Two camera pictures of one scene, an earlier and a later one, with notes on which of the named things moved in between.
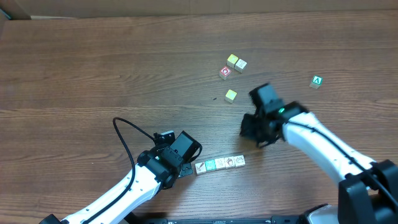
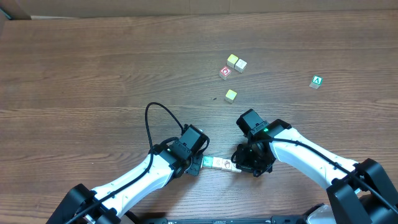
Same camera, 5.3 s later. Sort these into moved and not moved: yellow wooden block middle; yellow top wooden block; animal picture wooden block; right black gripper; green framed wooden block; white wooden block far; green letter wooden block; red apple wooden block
Moved: animal picture wooden block; green framed wooden block; right black gripper
Not moved: yellow wooden block middle; green letter wooden block; red apple wooden block; white wooden block far; yellow top wooden block
